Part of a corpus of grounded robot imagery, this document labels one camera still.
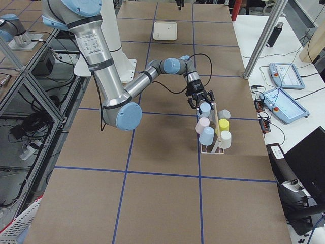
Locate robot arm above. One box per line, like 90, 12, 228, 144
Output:
42, 1, 215, 131

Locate black braided right cable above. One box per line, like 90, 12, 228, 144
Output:
100, 53, 213, 132

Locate pink plastic cup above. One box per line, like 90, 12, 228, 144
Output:
195, 117, 210, 134

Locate yellow plastic cup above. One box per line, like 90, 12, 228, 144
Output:
218, 119, 230, 132

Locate blue plastic cup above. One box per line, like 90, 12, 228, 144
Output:
199, 102, 211, 117
199, 127, 215, 146

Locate black box with white label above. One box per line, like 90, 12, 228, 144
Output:
266, 143, 304, 201

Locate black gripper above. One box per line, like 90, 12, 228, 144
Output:
185, 79, 215, 109

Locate black water bottle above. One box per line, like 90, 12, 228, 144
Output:
266, 21, 283, 48

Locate white wire cup rack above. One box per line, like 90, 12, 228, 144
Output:
197, 103, 225, 154

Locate pale cream plastic cup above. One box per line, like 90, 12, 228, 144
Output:
219, 130, 232, 149

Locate cream tray with bunny print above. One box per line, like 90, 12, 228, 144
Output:
153, 21, 177, 41

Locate robot teach pendant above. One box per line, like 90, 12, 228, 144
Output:
269, 63, 305, 90
259, 87, 310, 124

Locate aluminium profile post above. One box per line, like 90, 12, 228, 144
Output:
243, 0, 288, 80

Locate black usb hub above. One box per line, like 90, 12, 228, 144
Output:
254, 99, 271, 135

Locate grey plastic cup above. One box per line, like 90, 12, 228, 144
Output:
218, 109, 231, 119

